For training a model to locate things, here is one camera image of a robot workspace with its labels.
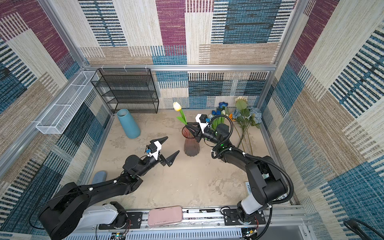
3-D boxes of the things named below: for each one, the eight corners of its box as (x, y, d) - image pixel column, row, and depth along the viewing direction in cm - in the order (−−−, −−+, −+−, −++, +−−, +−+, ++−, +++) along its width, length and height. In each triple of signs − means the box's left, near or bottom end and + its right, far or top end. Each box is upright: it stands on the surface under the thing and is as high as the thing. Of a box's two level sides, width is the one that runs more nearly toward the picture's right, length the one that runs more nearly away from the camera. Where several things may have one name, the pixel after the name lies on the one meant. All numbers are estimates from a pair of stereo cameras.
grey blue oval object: (95, 184, 88) (91, 181, 85) (99, 173, 92) (95, 170, 89) (105, 184, 88) (101, 181, 85) (109, 173, 92) (105, 170, 89)
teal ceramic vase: (127, 138, 107) (114, 117, 90) (130, 130, 112) (118, 108, 95) (139, 138, 107) (128, 117, 90) (141, 130, 112) (131, 108, 95)
